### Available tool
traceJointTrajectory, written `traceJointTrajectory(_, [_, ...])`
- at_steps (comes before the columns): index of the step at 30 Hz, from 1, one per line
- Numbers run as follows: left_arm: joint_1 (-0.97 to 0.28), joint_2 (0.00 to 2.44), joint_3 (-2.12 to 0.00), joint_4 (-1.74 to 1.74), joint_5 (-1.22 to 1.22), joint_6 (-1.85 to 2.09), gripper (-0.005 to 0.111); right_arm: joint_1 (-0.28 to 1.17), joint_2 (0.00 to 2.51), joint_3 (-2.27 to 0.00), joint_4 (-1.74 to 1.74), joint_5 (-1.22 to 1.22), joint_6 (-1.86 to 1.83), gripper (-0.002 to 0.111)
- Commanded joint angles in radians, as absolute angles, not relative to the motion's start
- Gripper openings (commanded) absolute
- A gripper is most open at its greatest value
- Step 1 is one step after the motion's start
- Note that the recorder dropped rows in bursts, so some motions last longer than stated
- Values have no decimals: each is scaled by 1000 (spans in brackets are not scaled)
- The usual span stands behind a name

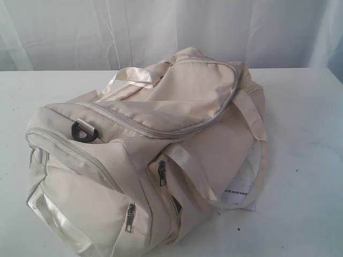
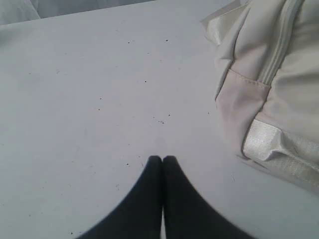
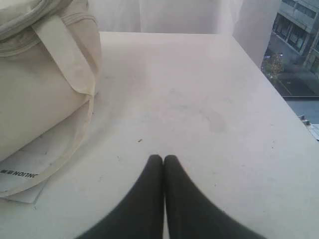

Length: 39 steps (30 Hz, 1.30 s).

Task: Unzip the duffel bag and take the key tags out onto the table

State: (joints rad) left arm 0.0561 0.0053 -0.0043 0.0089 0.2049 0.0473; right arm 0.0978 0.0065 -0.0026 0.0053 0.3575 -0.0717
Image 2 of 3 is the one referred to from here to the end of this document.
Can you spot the cream duffel bag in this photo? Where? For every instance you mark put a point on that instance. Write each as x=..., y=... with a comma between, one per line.
x=267, y=75

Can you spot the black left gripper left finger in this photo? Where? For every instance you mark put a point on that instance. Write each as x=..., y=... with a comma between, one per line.
x=139, y=214

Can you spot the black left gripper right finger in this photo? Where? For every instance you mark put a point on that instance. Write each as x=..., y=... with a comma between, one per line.
x=186, y=214

